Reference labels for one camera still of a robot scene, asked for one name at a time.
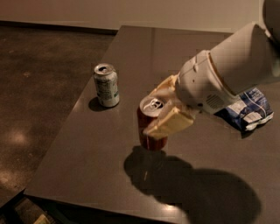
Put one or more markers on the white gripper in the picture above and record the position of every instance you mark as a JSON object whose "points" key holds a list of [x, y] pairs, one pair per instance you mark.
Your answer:
{"points": [[199, 82]]}

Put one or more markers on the red coke can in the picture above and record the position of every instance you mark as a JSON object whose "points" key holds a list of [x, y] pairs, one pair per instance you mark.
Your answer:
{"points": [[148, 110]]}

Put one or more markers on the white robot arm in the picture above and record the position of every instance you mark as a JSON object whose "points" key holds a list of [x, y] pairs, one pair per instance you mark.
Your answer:
{"points": [[250, 56]]}

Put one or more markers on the white green 7up can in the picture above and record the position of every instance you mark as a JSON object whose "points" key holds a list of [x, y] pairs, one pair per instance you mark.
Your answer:
{"points": [[106, 84]]}

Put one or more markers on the blue chip bag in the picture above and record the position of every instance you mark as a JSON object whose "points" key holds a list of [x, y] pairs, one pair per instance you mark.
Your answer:
{"points": [[249, 111]]}

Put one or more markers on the yellow object under table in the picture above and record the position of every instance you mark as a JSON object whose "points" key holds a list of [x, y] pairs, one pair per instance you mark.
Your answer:
{"points": [[42, 220]]}

